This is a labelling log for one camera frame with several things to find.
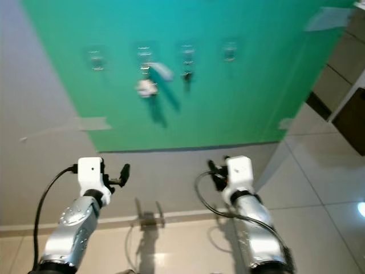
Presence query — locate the long clear tape strip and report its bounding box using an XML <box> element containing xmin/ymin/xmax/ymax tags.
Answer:
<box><xmin>18</xmin><ymin>117</ymin><xmax>112</xmax><ymax>142</ymax></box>

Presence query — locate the clear tape piece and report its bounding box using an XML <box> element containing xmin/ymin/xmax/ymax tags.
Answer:
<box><xmin>278</xmin><ymin>118</ymin><xmax>294</xmax><ymax>131</ymax></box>
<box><xmin>303</xmin><ymin>7</ymin><xmax>355</xmax><ymax>32</ymax></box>

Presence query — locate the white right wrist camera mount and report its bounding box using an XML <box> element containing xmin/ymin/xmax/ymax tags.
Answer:
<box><xmin>225</xmin><ymin>155</ymin><xmax>256</xmax><ymax>205</ymax></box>

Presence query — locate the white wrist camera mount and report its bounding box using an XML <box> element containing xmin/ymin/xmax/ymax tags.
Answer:
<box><xmin>225</xmin><ymin>155</ymin><xmax>256</xmax><ymax>205</ymax></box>
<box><xmin>77</xmin><ymin>157</ymin><xmax>112</xmax><ymax>198</ymax></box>

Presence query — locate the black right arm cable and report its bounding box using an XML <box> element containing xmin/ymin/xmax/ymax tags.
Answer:
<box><xmin>194</xmin><ymin>170</ymin><xmax>297</xmax><ymax>274</ymax></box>

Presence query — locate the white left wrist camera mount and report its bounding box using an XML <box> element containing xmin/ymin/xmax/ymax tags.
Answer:
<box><xmin>77</xmin><ymin>157</ymin><xmax>112</xmax><ymax>198</ymax></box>

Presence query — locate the green wall board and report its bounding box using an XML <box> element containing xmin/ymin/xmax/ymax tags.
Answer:
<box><xmin>22</xmin><ymin>0</ymin><xmax>357</xmax><ymax>154</ymax></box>

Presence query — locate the key bunch with white strap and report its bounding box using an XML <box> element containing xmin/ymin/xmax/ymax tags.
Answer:
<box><xmin>135</xmin><ymin>60</ymin><xmax>175</xmax><ymax>99</ymax></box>

